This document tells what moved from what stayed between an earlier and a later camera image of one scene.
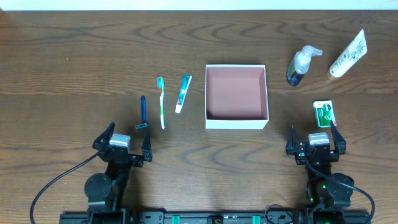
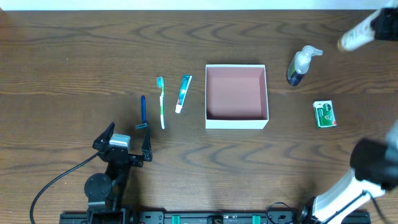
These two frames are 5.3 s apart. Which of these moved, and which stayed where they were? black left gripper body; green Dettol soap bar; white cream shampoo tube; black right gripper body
Moved: black right gripper body; white cream shampoo tube
Stayed: green Dettol soap bar; black left gripper body
